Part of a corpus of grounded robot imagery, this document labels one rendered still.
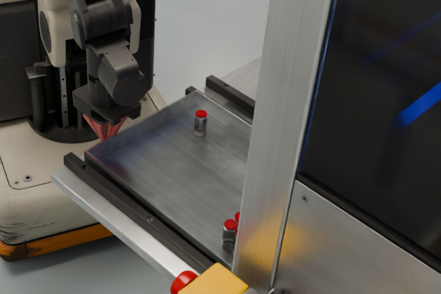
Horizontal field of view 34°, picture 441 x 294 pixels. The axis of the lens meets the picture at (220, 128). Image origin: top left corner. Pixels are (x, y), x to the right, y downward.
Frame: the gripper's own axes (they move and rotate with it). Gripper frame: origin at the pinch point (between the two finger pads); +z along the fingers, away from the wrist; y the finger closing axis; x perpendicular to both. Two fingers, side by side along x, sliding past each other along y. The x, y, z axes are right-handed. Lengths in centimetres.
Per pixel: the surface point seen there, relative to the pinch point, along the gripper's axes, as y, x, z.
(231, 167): 17.4, 12.3, 2.0
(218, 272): 39.2, -15.5, -12.6
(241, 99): 7.2, 26.1, 0.1
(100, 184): 7.3, -7.8, 0.0
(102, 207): 9.8, -9.5, 2.1
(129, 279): -31, 31, 89
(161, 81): -97, 106, 88
